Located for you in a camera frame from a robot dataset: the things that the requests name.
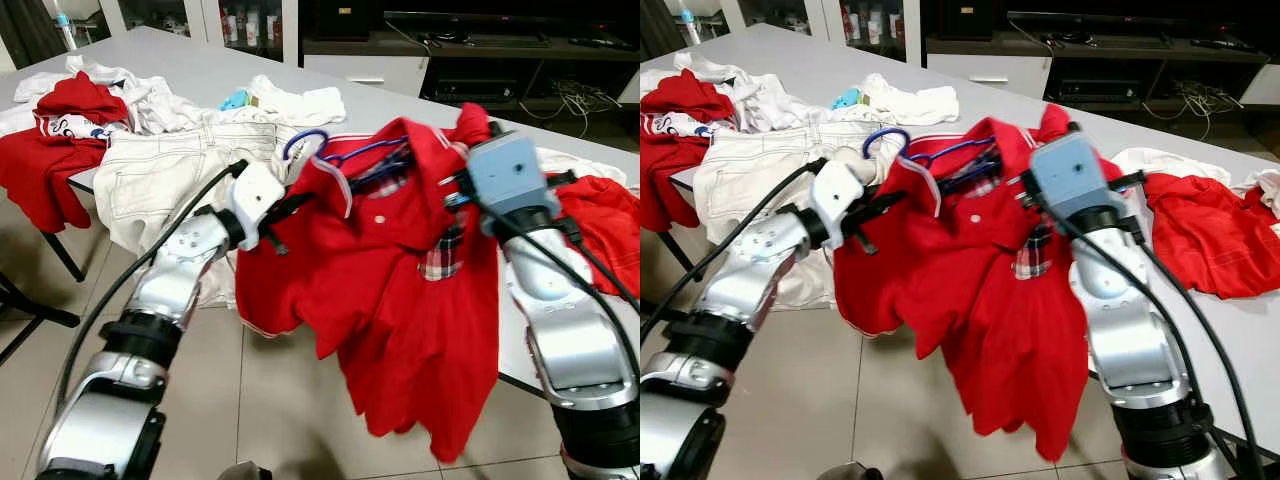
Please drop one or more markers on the purple plastic clothes hanger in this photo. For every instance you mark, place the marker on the purple plastic clothes hanger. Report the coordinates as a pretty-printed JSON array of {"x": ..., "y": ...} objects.
[
  {"x": 300, "y": 133},
  {"x": 885, "y": 131}
]

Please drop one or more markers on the black low TV bench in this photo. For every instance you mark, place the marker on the black low TV bench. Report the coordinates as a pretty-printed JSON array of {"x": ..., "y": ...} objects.
[
  {"x": 1110, "y": 65},
  {"x": 490, "y": 65}
]

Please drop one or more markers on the red sweater with white band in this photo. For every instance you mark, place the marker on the red sweater with white band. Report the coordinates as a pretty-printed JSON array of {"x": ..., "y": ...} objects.
[
  {"x": 40, "y": 170},
  {"x": 665, "y": 170}
]

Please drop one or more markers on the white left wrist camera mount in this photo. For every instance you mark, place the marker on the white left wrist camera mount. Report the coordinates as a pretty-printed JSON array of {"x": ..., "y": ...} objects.
[
  {"x": 255, "y": 195},
  {"x": 835, "y": 193}
]

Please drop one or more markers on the clothes rack frame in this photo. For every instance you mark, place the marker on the clothes rack frame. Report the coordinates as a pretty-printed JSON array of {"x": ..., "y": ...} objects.
[
  {"x": 40, "y": 315},
  {"x": 655, "y": 312}
]

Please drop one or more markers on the black flat television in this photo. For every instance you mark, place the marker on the black flat television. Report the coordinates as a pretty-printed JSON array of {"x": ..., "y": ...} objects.
[
  {"x": 1120, "y": 25},
  {"x": 500, "y": 25}
]

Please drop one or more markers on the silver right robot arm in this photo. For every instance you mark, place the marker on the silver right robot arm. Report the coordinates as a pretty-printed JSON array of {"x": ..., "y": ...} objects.
[
  {"x": 1135, "y": 320},
  {"x": 570, "y": 320}
]

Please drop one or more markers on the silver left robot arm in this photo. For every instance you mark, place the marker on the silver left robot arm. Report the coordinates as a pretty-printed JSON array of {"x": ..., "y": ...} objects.
[
  {"x": 160, "y": 290},
  {"x": 740, "y": 280}
]

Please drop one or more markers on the white side drawer unit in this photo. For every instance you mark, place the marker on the white side drawer unit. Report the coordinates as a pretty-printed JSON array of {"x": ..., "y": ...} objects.
[
  {"x": 1262, "y": 85},
  {"x": 632, "y": 85}
]

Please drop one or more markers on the red jacket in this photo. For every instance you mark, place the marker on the red jacket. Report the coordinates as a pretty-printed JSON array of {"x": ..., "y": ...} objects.
[
  {"x": 600, "y": 215},
  {"x": 1210, "y": 230}
]

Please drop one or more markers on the red polo shirt plaid trim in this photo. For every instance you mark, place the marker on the red polo shirt plaid trim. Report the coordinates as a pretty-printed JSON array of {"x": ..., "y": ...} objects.
[
  {"x": 1000, "y": 300},
  {"x": 400, "y": 300}
]

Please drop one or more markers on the white cabinet with glass doors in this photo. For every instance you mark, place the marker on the white cabinet with glass doors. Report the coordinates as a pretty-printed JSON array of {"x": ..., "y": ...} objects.
[
  {"x": 200, "y": 15},
  {"x": 825, "y": 12}
]

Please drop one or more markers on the cream denim jacket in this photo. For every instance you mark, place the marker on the cream denim jacket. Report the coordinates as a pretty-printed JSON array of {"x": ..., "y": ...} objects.
[
  {"x": 160, "y": 180},
  {"x": 760, "y": 175}
]

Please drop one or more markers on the dark grey curtain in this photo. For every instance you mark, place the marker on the dark grey curtain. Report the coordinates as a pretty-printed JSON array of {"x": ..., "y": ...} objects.
[
  {"x": 25, "y": 30},
  {"x": 658, "y": 28}
]

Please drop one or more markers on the grey robot leg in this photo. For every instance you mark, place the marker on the grey robot leg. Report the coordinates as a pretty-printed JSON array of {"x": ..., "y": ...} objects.
[
  {"x": 850, "y": 471},
  {"x": 243, "y": 471}
]

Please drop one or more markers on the black table leg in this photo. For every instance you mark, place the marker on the black table leg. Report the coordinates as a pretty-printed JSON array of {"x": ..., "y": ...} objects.
[
  {"x": 62, "y": 255},
  {"x": 685, "y": 255}
]

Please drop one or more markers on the tall black cabinet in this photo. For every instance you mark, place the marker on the tall black cabinet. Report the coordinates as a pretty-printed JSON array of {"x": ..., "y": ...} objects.
[
  {"x": 340, "y": 18},
  {"x": 960, "y": 18}
]

